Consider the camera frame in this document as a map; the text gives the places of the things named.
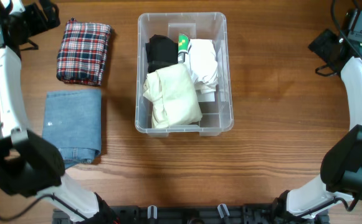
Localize white printed t-shirt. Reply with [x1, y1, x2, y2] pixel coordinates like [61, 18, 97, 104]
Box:
[178, 34, 218, 94]

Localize black garment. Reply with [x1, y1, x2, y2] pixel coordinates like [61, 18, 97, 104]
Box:
[145, 34, 178, 73]

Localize cream white garment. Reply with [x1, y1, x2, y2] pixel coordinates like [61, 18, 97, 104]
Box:
[143, 64, 202, 129]

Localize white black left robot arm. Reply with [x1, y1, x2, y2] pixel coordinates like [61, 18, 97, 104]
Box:
[0, 1, 120, 223]

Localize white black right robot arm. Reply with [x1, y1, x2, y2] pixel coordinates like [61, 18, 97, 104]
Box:
[266, 4, 362, 223]

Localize folded plaid flannel shirt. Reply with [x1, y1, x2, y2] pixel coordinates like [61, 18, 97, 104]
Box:
[56, 18, 112, 86]

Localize folded blue denim jeans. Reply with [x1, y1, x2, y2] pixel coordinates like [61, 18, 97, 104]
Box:
[42, 90, 102, 169]

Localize clear plastic storage bin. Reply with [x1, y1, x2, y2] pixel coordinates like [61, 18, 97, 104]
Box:
[135, 12, 234, 137]

